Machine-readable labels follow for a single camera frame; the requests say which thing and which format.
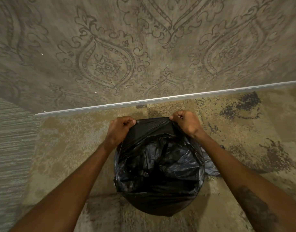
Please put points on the person's right thumb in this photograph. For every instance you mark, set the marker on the person's right thumb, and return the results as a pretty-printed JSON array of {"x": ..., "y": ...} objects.
[{"x": 175, "y": 119}]

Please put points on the person's left thumb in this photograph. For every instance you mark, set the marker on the person's left thumb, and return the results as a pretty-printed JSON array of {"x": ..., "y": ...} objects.
[{"x": 130, "y": 122}]

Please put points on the white baseboard strip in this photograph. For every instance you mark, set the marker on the white baseboard strip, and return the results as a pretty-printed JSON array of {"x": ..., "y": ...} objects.
[{"x": 172, "y": 97}]

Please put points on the person's right hand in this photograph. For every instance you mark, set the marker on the person's right hand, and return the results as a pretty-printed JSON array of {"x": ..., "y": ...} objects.
[{"x": 190, "y": 123}]

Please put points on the person's left forearm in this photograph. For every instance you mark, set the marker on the person's left forearm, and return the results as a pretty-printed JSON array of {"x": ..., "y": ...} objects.
[{"x": 65, "y": 190}]

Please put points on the person's right forearm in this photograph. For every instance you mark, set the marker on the person's right forearm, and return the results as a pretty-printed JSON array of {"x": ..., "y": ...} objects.
[{"x": 244, "y": 183}]

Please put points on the black plastic trash bag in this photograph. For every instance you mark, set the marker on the black plastic trash bag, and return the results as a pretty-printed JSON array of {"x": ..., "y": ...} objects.
[{"x": 160, "y": 166}]

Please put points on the person's left hand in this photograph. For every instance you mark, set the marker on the person's left hand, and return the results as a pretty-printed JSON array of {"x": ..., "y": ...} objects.
[{"x": 117, "y": 132}]

